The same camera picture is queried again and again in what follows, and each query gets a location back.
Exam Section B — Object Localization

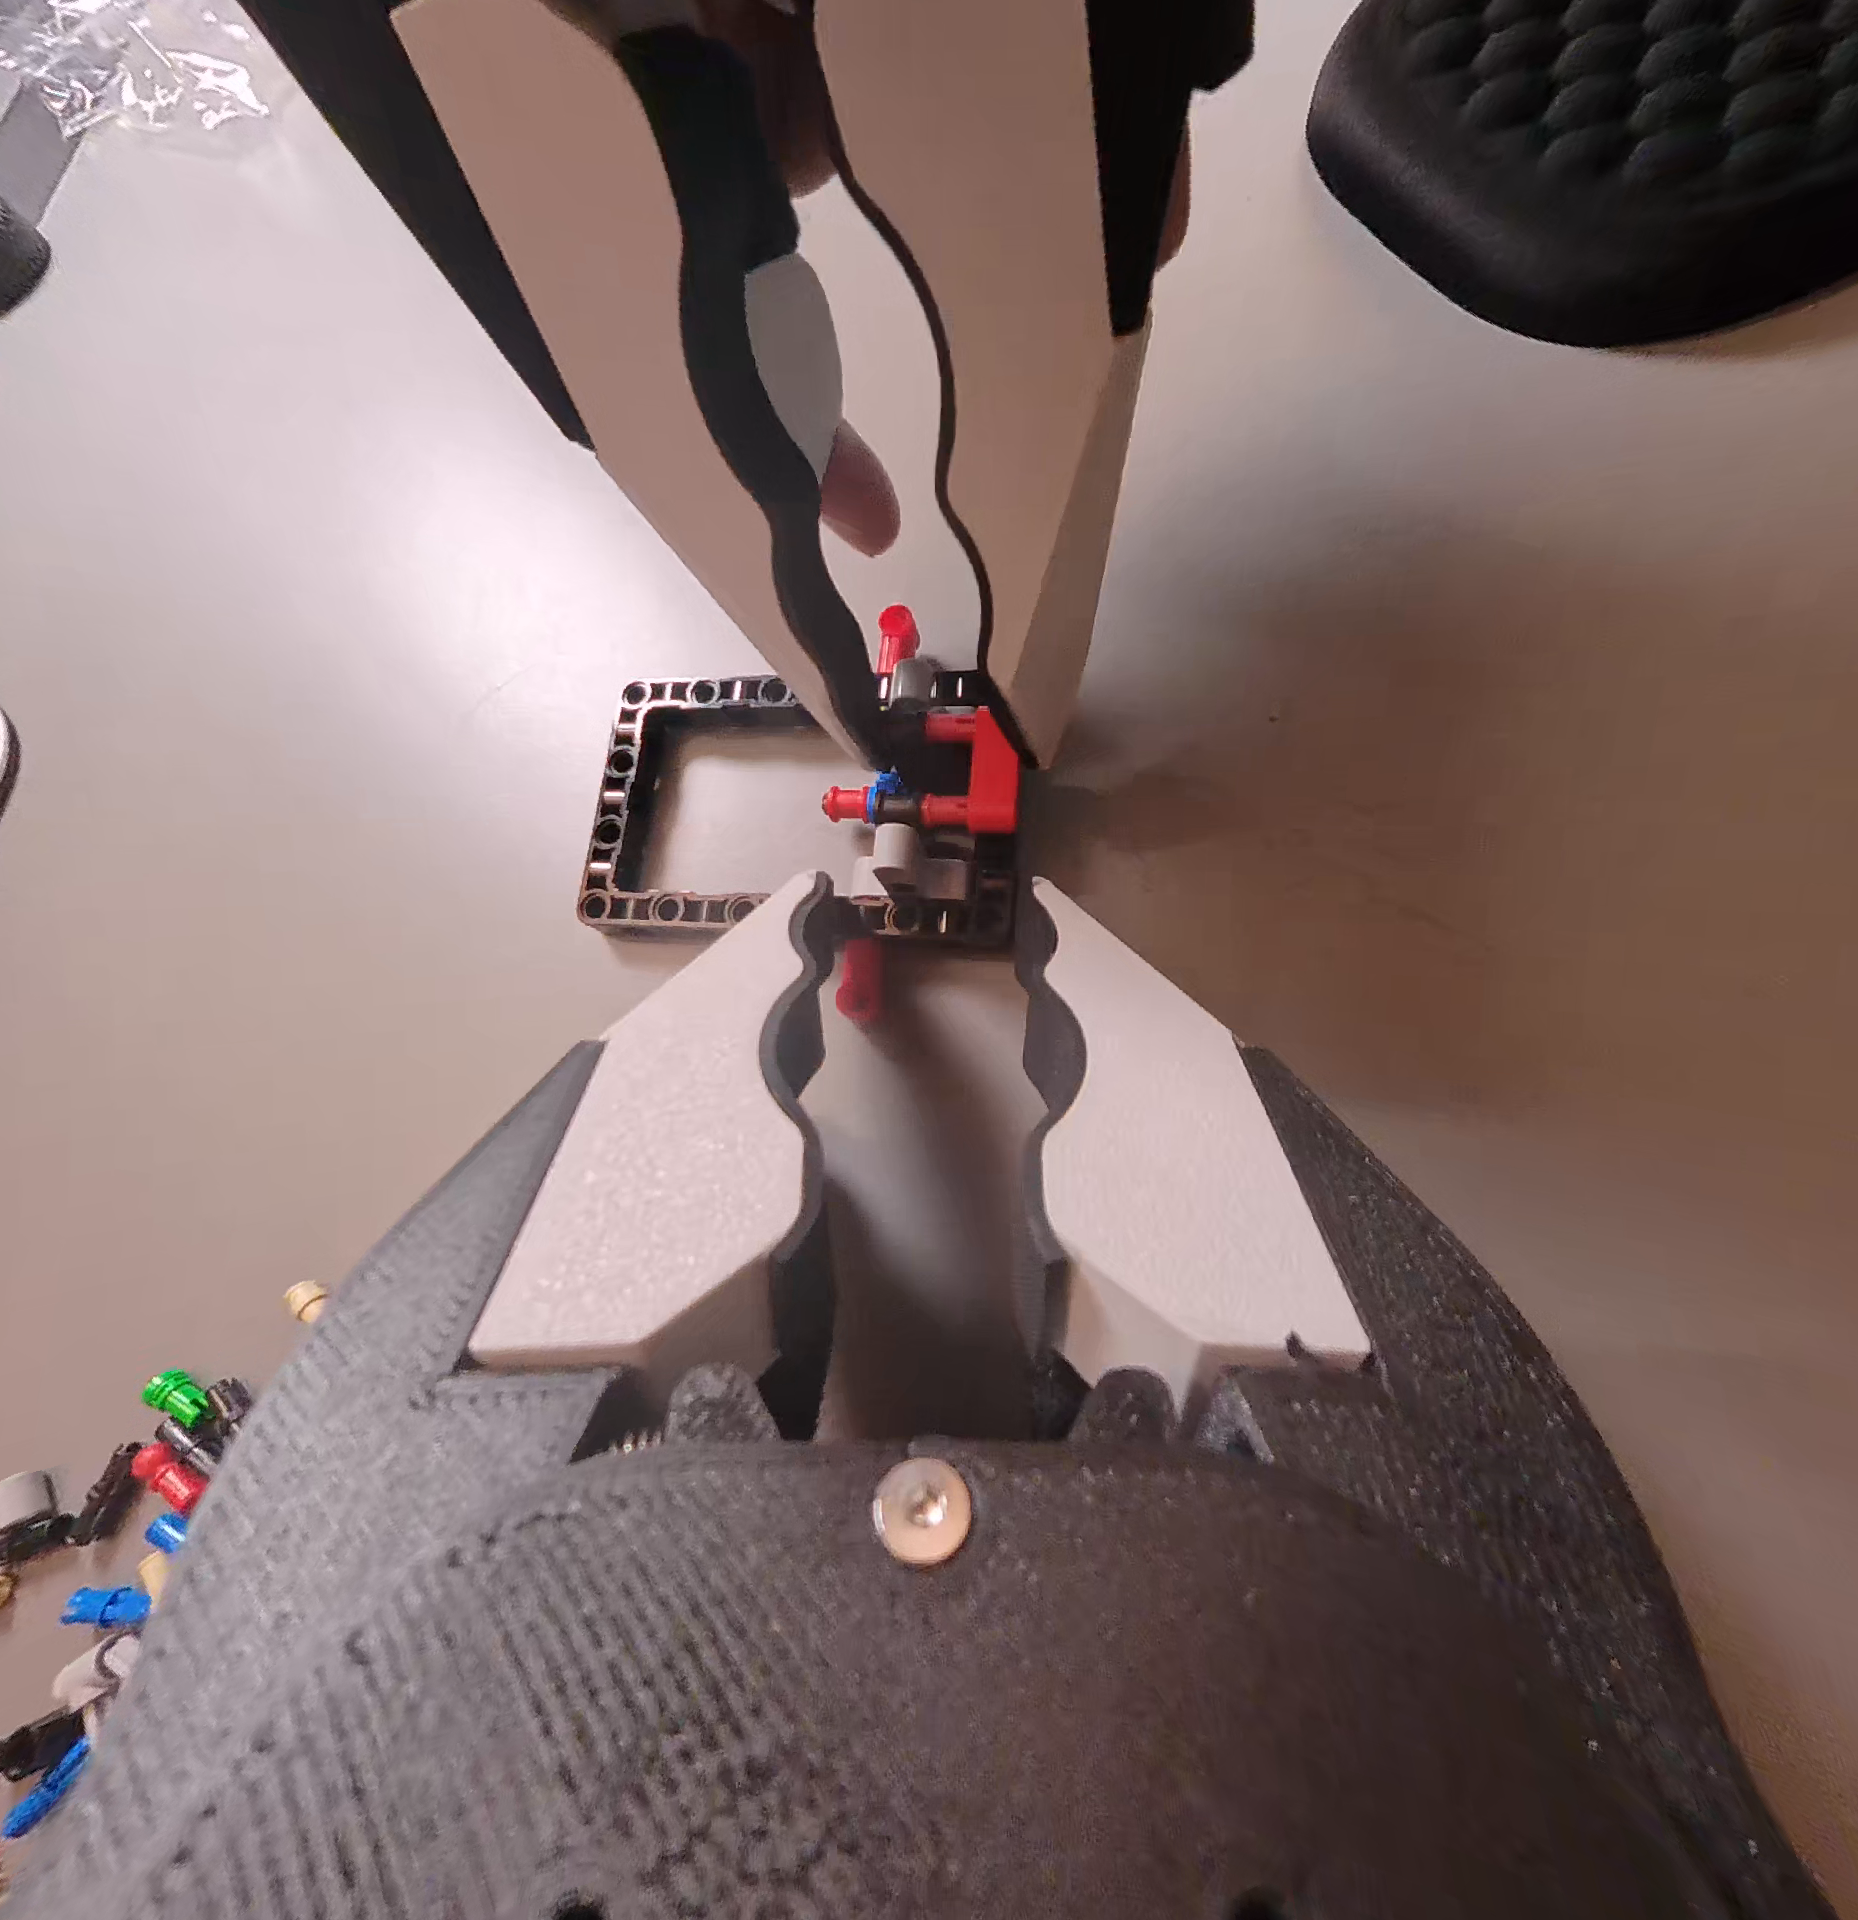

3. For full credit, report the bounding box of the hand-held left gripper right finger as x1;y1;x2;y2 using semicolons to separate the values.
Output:
1013;879;1376;1391

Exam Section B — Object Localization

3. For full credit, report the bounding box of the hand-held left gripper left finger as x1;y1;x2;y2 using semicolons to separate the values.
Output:
468;873;838;1443

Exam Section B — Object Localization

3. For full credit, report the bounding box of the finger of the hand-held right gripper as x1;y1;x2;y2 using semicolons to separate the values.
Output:
827;0;1158;773
394;0;893;768

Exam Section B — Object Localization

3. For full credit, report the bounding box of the black lego frame assembly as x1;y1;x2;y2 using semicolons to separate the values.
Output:
575;604;1041;1025

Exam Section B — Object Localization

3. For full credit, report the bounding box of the grey lego plate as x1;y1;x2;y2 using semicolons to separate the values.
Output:
0;73;114;229

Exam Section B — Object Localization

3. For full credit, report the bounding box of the pile of small lego pieces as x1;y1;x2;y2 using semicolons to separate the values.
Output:
0;1275;333;1910

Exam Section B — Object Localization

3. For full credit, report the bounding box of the person's right hand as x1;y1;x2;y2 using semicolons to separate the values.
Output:
733;0;904;560

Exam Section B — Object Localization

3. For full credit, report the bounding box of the clear plastic bag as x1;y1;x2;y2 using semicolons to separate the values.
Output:
0;0;289;126

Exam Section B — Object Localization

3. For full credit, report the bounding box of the black textured wrist rest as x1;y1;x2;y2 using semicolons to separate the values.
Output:
1305;0;1858;353

